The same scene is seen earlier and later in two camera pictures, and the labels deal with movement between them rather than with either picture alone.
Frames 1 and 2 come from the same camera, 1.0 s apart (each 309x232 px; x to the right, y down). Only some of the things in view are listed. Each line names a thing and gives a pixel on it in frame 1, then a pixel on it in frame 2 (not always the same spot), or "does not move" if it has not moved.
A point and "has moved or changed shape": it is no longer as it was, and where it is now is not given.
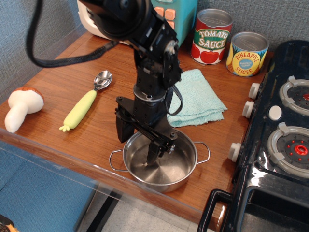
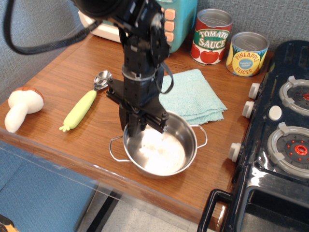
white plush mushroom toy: x=22 y=101 does not move
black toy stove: x=270 y=192 does not move
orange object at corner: x=12 y=229 does not move
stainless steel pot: x=170 y=172 has moved or changed shape
